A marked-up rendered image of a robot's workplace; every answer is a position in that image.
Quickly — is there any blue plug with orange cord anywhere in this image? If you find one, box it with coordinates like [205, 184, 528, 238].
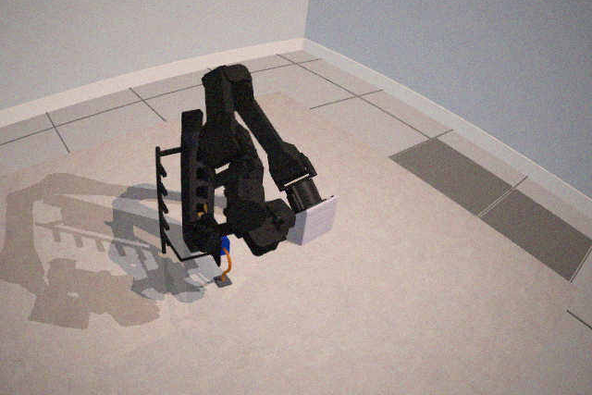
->
[201, 213, 231, 281]

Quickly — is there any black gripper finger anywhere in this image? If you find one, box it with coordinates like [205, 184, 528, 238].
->
[208, 246, 223, 266]

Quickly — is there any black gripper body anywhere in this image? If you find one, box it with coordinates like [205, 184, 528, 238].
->
[188, 190, 296, 253]

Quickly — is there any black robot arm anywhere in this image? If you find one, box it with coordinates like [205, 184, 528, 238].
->
[198, 64, 327, 257]

